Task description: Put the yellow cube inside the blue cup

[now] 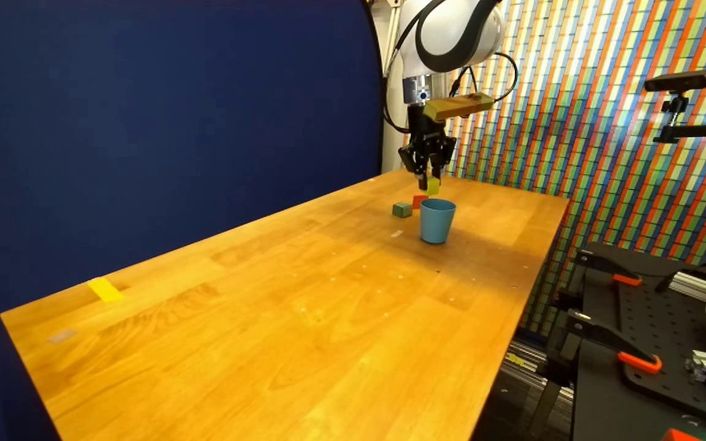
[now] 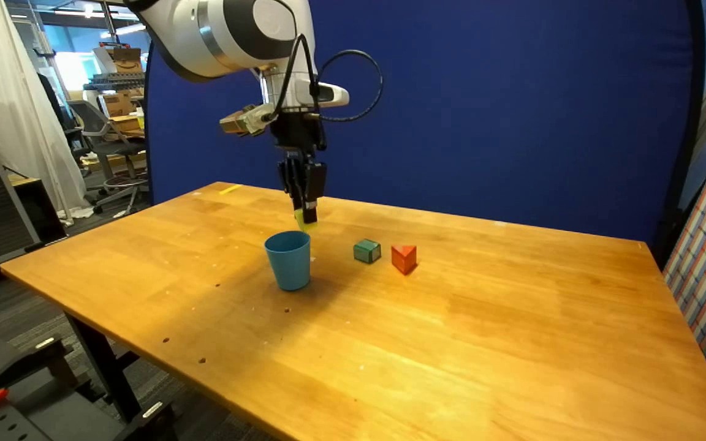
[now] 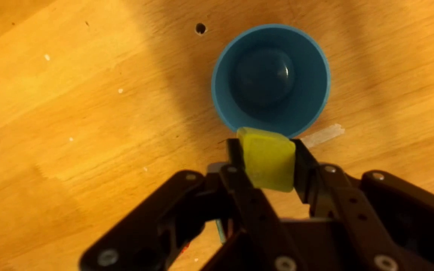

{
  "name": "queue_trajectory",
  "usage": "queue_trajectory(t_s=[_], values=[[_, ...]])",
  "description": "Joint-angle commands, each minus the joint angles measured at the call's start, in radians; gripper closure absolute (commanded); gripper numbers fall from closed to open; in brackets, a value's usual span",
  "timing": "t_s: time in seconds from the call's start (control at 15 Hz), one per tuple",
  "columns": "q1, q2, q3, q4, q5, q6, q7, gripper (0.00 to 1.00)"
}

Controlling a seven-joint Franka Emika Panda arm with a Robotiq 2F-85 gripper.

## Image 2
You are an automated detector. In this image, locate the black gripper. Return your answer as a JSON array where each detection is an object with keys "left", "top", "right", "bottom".
[{"left": 269, "top": 109, "right": 328, "bottom": 226}]

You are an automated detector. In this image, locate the blue plastic cup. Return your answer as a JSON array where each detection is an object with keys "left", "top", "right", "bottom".
[{"left": 261, "top": 227, "right": 314, "bottom": 294}]

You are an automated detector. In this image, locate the small green cube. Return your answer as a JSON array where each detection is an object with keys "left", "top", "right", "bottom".
[{"left": 350, "top": 237, "right": 385, "bottom": 266}]

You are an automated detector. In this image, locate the orange triangular block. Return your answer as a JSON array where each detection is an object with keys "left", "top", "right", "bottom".
[{"left": 390, "top": 242, "right": 418, "bottom": 276}]

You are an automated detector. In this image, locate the metal shelf with boxes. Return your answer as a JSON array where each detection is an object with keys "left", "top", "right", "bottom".
[{"left": 81, "top": 40, "right": 152, "bottom": 210}]

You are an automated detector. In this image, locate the blue fabric backdrop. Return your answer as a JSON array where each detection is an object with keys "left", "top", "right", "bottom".
[{"left": 142, "top": 0, "right": 706, "bottom": 248}]

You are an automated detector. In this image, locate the black table leg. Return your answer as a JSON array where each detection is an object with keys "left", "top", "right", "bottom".
[{"left": 63, "top": 310, "right": 144, "bottom": 424}]

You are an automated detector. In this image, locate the white curtain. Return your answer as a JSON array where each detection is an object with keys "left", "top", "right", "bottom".
[{"left": 0, "top": 0, "right": 95, "bottom": 226}]

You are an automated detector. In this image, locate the black floor equipment base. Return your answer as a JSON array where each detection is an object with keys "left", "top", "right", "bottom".
[{"left": 0, "top": 331, "right": 180, "bottom": 441}]

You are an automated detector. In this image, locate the tan wrist camera box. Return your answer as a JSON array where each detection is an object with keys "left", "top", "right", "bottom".
[{"left": 217, "top": 103, "right": 279, "bottom": 136}]

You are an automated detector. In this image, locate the black looped cable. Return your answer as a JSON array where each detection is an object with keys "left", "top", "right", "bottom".
[{"left": 275, "top": 0, "right": 386, "bottom": 127}]

